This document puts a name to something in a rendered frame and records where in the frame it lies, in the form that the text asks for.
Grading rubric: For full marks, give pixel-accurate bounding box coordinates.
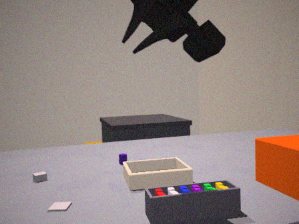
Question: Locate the white flat plate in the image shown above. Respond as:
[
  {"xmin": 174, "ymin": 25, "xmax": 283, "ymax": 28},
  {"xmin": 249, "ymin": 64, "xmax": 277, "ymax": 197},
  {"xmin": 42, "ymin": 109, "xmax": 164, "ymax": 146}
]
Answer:
[{"xmin": 47, "ymin": 202, "xmax": 72, "ymax": 211}]

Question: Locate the green fuse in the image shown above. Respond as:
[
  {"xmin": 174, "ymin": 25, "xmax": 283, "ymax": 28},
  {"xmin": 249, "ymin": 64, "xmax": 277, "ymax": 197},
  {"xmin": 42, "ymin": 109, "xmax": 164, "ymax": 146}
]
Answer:
[{"xmin": 204, "ymin": 183, "xmax": 216, "ymax": 191}]

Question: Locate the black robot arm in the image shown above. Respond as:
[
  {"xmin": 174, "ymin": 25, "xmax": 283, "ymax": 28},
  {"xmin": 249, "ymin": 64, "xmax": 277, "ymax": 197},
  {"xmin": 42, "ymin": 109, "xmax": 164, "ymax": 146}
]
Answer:
[{"xmin": 142, "ymin": 3, "xmax": 169, "ymax": 31}]

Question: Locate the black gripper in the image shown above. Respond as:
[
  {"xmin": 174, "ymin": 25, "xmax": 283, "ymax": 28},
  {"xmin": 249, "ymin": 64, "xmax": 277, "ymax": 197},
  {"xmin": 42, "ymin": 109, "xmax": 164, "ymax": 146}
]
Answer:
[{"xmin": 122, "ymin": 0, "xmax": 225, "ymax": 63}]

